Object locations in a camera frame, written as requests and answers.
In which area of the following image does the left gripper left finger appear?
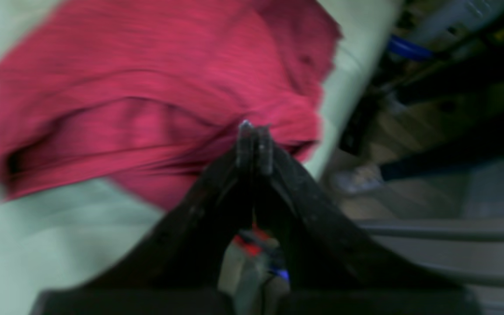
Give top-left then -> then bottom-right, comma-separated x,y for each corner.
30,120 -> 255,315

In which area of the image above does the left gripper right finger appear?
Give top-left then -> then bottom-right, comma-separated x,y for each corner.
255,127 -> 482,315

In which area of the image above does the red T-shirt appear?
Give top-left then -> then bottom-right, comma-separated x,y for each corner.
0,0 -> 342,210

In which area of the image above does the green table cloth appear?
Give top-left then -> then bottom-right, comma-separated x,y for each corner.
0,0 -> 403,315

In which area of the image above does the right blue clamp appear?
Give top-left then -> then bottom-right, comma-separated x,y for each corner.
387,35 -> 434,62

